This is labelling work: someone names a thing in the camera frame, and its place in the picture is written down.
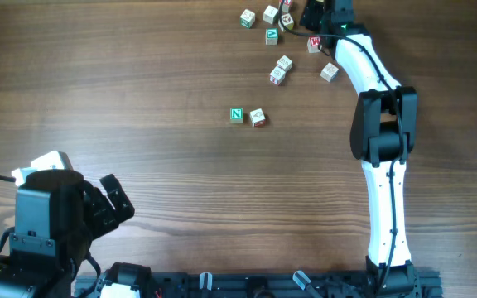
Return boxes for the wooden block yellow side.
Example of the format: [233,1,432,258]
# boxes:
[278,13,294,31]

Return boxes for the wooden block green letter N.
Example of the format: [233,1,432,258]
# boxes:
[230,108,243,123]

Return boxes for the wooden block plain middle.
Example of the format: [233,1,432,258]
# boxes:
[277,55,292,72]

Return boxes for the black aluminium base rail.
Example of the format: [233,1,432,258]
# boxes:
[74,271,445,298]

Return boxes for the wooden block green corner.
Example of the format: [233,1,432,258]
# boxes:
[240,9,256,28]

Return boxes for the wooden block plain lower right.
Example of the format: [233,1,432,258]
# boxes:
[320,63,339,82]

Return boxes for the wooden block red letter M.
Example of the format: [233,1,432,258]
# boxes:
[307,36,321,54]

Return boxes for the wooden block red edge lower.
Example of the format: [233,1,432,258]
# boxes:
[269,66,286,85]

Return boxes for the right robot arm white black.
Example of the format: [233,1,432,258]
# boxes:
[300,0,422,297]

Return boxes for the wooden block green letter Y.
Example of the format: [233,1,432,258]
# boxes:
[265,28,278,46]

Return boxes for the wooden block red edge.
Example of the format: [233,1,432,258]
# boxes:
[269,66,286,85]
[280,0,293,13]

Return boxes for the wooden block plain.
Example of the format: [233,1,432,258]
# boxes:
[320,63,339,82]
[277,55,292,72]
[263,5,278,25]

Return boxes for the wooden block red letter A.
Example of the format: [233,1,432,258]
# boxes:
[249,108,266,127]

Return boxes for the wooden block red top edge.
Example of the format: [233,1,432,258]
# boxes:
[280,0,293,13]

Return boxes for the wooden block plain top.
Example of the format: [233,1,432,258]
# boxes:
[263,5,278,25]

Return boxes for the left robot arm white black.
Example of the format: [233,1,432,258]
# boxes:
[0,170,161,297]

